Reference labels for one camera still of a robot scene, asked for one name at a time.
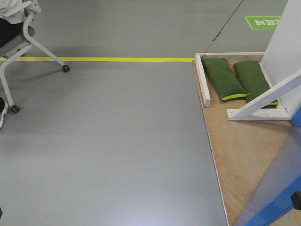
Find blue door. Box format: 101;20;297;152
234;117;301;226

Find yellow floor tape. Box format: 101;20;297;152
0;56;195;62

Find green sandbag left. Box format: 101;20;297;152
202;58;248;101

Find green sandbag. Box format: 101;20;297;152
202;58;248;101
233;61;270;103

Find plywood base platform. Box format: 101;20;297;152
193;52;297;226

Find white diagonal brace far side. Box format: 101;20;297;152
227;70;301;121

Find green sandbag right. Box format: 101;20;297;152
233;61;270;103

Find green floor sign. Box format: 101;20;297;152
245;16;281;30

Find grey rolling chair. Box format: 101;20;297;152
0;0;70;113

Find black robot part right edge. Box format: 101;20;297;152
291;191;301;210

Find white rail beside sandbags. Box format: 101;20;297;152
195;53;211;107

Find dark blue rope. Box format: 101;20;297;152
203;0;245;54

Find white wall panel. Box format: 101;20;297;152
260;0;301;111

